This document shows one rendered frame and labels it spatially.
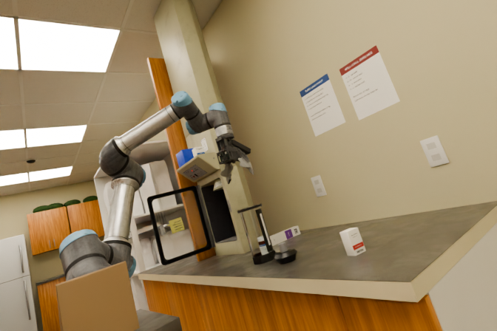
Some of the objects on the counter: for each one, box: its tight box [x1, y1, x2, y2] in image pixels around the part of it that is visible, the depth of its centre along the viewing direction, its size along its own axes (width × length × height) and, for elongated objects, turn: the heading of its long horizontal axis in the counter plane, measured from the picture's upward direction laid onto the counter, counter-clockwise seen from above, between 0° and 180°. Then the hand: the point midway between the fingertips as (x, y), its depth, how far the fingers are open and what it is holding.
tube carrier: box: [237, 203, 274, 257], centre depth 124 cm, size 11×11×21 cm
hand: (241, 179), depth 129 cm, fingers open, 14 cm apart
